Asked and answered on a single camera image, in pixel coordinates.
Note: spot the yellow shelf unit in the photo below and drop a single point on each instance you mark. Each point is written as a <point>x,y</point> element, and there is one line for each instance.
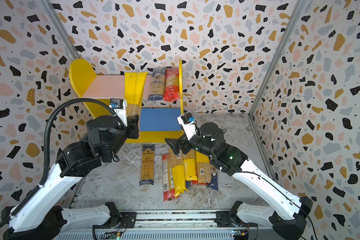
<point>156,124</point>

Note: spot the dark blue spaghetti bag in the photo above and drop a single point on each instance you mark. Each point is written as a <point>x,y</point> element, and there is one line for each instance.
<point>148,167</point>

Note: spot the yellow spaghetti bag right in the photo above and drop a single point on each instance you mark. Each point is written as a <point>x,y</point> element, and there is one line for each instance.
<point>203,168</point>

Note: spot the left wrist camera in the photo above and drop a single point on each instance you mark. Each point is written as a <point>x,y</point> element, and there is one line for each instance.
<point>120,108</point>

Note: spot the yellow spaghetti bag with text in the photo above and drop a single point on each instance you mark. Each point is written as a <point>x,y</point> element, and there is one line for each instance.
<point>189,160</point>

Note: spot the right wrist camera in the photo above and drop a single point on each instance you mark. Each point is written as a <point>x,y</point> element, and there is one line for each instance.
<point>189,124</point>

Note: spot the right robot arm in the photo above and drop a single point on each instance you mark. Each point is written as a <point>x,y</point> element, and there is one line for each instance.
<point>287,214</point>

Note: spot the blue white spaghetti bag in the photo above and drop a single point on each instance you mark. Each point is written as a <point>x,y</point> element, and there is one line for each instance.
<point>158,84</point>

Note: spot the yellow top spaghetti bag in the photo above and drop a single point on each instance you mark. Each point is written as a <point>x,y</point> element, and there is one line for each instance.
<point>134,89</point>

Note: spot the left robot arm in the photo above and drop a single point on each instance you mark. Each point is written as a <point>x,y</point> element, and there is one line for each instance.
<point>41,218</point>

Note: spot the long yellow spaghetti bag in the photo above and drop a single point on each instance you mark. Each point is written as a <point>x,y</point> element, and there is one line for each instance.
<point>178,172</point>

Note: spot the navy spaghetti bag far right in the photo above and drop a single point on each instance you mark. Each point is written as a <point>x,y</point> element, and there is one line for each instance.
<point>214,180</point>

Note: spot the red label spaghetti bag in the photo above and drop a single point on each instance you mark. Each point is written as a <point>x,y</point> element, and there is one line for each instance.
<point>168,182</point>

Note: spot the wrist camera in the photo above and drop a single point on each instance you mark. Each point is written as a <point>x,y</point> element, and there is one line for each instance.
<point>189,124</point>
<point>120,108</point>

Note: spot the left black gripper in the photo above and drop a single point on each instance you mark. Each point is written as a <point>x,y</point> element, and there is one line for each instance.
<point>133,122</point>

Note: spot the metal base rail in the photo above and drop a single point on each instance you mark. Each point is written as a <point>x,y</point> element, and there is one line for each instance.
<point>175,225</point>

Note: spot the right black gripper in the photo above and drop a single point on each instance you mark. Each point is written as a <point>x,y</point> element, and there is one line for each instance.
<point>183,142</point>

